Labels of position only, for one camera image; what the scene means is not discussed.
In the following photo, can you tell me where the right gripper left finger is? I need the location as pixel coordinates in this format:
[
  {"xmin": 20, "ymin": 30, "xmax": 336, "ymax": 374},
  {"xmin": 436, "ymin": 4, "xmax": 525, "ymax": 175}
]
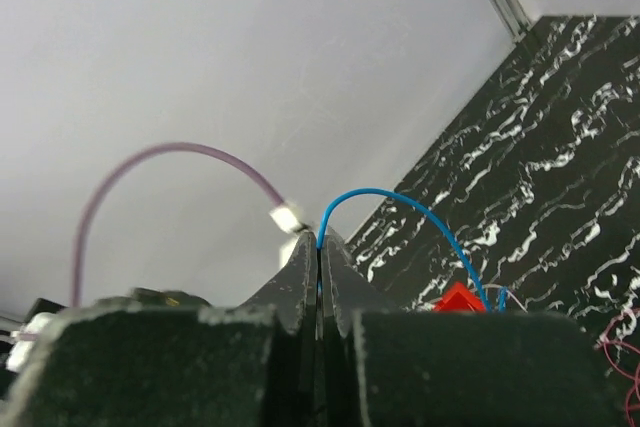
[{"xmin": 241, "ymin": 231, "xmax": 319, "ymax": 337}]

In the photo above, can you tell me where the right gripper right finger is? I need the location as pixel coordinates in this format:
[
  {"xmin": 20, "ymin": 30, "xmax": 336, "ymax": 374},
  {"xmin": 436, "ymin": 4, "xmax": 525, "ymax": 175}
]
[{"xmin": 319, "ymin": 227, "xmax": 399, "ymax": 337}]

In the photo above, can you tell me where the purple red wire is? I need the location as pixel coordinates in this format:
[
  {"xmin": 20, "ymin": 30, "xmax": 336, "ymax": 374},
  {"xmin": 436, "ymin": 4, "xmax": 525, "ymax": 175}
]
[{"xmin": 594, "ymin": 306, "xmax": 640, "ymax": 423}]

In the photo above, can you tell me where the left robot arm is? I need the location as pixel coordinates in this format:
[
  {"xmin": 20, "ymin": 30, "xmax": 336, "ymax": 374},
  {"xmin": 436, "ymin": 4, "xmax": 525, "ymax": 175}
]
[{"xmin": 1, "ymin": 287, "xmax": 210, "ymax": 373}]

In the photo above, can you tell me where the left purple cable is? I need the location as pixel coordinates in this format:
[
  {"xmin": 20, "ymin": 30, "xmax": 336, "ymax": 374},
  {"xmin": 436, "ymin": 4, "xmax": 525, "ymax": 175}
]
[{"xmin": 72, "ymin": 142, "xmax": 286, "ymax": 308}]

